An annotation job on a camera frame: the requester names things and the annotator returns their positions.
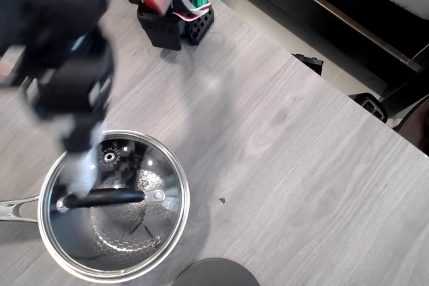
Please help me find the dark brown round object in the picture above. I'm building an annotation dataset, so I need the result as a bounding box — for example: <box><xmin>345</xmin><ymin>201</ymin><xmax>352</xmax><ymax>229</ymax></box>
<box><xmin>393</xmin><ymin>94</ymin><xmax>429</xmax><ymax>157</ymax></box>

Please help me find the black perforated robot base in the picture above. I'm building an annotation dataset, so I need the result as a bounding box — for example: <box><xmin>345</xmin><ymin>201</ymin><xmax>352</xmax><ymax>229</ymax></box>
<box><xmin>136</xmin><ymin>3</ymin><xmax>216</xmax><ymax>52</ymax></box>

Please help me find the glass lid with black handle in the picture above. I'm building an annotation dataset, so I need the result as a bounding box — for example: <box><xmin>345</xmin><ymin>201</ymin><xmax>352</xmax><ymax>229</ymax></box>
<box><xmin>38</xmin><ymin>130</ymin><xmax>190</xmax><ymax>283</ymax></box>

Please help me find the black round disc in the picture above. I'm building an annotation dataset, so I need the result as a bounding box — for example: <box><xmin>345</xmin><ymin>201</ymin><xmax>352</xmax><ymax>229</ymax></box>
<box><xmin>172</xmin><ymin>257</ymin><xmax>261</xmax><ymax>286</ymax></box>

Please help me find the stainless steel pan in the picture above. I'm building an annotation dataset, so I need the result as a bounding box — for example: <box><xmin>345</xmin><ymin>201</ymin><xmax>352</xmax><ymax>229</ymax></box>
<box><xmin>0</xmin><ymin>129</ymin><xmax>191</xmax><ymax>285</ymax></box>

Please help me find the black table clamp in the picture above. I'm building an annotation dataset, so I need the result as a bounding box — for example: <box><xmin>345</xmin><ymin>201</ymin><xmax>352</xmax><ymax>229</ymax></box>
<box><xmin>347</xmin><ymin>92</ymin><xmax>389</xmax><ymax>123</ymax></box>
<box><xmin>290</xmin><ymin>52</ymin><xmax>324</xmax><ymax>76</ymax></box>

